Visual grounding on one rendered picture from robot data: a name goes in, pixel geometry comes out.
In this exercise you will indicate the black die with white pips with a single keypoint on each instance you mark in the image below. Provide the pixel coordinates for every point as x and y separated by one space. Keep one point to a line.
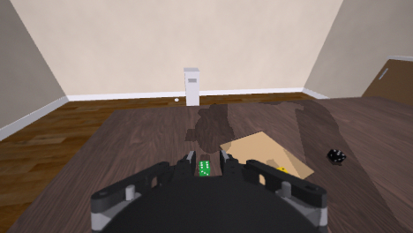
336 155

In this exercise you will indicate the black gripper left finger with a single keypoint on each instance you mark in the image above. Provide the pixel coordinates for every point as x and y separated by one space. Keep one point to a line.
109 201

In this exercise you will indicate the green die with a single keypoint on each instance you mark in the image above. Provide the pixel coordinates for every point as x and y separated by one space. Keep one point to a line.
204 168

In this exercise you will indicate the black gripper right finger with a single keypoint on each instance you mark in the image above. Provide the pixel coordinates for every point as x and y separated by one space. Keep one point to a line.
308 198

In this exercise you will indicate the beige square mat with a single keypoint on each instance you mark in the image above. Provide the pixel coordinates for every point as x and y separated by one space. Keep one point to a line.
262 148

